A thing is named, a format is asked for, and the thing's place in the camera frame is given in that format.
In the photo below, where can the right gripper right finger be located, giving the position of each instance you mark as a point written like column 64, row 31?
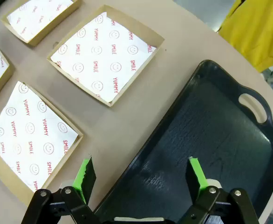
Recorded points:
column 197, row 177

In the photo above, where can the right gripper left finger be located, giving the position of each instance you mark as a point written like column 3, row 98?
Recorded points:
column 85, row 177

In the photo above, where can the person's yellow hoodie torso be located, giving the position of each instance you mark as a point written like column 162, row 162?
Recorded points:
column 255, row 30

